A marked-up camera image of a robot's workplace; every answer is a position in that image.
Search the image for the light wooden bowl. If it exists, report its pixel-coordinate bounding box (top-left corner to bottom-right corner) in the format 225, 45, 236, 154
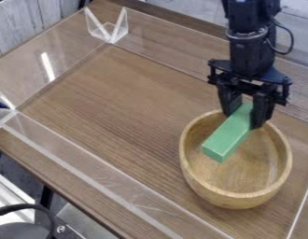
180, 110, 293, 209

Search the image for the black chair armrest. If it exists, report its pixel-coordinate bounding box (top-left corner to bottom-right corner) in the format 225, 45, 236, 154
0, 204, 56, 239

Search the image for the clear acrylic corner bracket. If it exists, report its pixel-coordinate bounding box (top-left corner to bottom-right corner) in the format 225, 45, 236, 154
84, 7, 129, 44

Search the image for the green rectangular block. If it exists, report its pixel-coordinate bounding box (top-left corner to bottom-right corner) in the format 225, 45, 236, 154
202, 103, 253, 163

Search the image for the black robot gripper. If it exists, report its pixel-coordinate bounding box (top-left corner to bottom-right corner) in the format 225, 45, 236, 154
208, 27, 293, 129

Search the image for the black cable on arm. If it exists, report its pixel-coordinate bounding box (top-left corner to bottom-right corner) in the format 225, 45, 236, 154
265, 20, 296, 56

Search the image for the black table leg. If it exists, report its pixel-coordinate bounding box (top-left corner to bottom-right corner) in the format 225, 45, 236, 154
40, 186, 53, 209

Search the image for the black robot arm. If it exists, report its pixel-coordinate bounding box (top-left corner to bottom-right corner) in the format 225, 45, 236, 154
208, 0, 293, 129

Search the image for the clear acrylic tray wall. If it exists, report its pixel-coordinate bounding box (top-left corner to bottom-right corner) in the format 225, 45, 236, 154
0, 3, 308, 239

